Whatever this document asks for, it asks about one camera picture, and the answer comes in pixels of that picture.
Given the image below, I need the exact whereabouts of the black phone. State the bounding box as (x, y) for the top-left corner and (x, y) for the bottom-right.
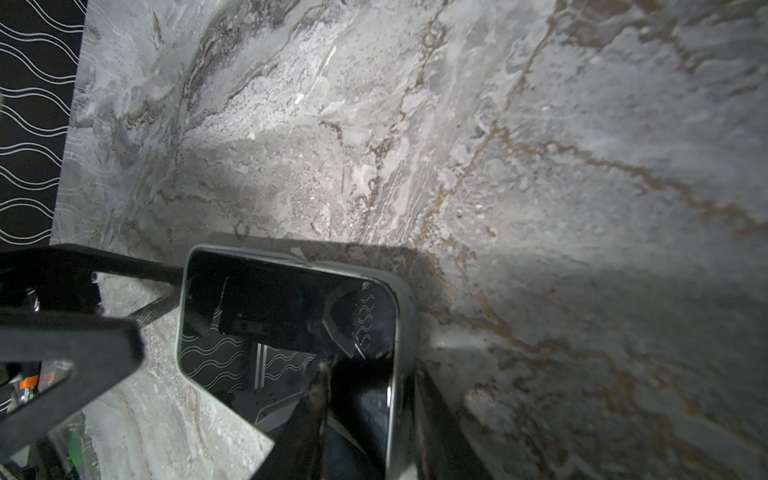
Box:
(176, 246), (399, 479)

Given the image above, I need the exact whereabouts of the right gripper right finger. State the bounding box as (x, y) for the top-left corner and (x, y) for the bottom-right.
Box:
(414, 370), (492, 480)

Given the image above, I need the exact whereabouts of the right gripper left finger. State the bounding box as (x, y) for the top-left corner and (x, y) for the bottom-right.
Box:
(252, 361), (331, 480)

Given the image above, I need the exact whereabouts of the light blue phone case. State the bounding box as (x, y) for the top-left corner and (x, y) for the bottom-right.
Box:
(283, 255), (418, 479)

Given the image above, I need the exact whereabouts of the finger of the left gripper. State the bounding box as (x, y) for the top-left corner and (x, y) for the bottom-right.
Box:
(1, 244), (183, 327)
(1, 309), (144, 461)

